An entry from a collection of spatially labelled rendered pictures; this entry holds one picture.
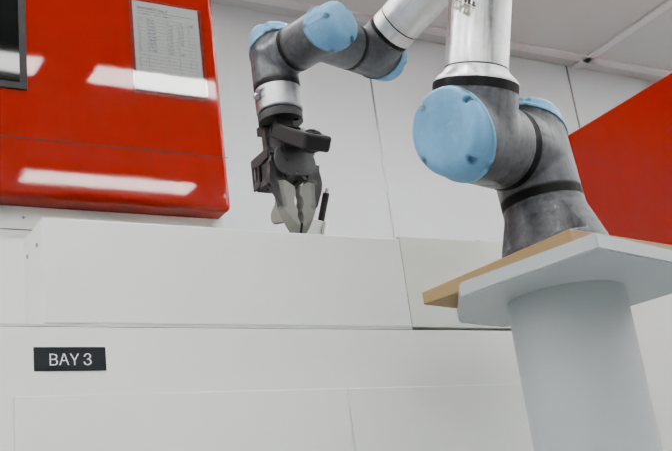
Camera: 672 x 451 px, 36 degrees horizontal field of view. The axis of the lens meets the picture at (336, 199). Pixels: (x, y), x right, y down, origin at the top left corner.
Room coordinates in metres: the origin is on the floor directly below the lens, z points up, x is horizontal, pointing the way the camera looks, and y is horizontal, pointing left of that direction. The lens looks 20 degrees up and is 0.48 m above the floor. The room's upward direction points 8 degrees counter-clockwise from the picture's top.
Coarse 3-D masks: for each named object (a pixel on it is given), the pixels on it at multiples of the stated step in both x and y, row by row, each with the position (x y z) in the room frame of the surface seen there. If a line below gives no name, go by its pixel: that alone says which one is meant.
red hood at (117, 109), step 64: (0, 0) 1.78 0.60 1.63; (64, 0) 1.85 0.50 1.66; (128, 0) 1.93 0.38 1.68; (192, 0) 2.01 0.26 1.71; (0, 64) 1.78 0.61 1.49; (64, 64) 1.85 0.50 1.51; (128, 64) 1.92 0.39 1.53; (192, 64) 2.00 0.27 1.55; (0, 128) 1.78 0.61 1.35; (64, 128) 1.85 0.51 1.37; (128, 128) 1.92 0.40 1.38; (192, 128) 1.99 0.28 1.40; (0, 192) 1.78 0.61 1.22; (64, 192) 1.85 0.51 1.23; (128, 192) 1.91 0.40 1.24; (192, 192) 1.99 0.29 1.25
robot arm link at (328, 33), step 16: (304, 16) 1.42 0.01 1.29; (320, 16) 1.39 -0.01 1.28; (336, 16) 1.40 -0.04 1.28; (352, 16) 1.43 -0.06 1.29; (288, 32) 1.44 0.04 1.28; (304, 32) 1.42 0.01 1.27; (320, 32) 1.41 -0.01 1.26; (336, 32) 1.40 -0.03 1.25; (352, 32) 1.43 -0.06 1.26; (288, 48) 1.45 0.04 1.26; (304, 48) 1.44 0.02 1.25; (320, 48) 1.43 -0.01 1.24; (336, 48) 1.43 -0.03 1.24; (352, 48) 1.47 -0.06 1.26; (288, 64) 1.47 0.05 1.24; (304, 64) 1.47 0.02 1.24; (336, 64) 1.49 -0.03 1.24; (352, 64) 1.50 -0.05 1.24
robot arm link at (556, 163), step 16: (528, 112) 1.33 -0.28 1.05; (544, 112) 1.34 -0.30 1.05; (544, 128) 1.32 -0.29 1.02; (560, 128) 1.36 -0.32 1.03; (544, 144) 1.32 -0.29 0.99; (560, 144) 1.35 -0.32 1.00; (544, 160) 1.33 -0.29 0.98; (560, 160) 1.35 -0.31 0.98; (528, 176) 1.33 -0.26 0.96; (544, 176) 1.34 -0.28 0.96; (560, 176) 1.34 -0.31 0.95; (576, 176) 1.36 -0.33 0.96; (512, 192) 1.36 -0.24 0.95
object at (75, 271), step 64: (64, 256) 1.26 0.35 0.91; (128, 256) 1.31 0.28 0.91; (192, 256) 1.36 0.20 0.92; (256, 256) 1.41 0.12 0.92; (320, 256) 1.47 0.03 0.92; (384, 256) 1.53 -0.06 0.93; (64, 320) 1.26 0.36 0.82; (128, 320) 1.31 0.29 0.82; (192, 320) 1.36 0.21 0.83; (256, 320) 1.41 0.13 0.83; (320, 320) 1.46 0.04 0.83; (384, 320) 1.52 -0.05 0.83
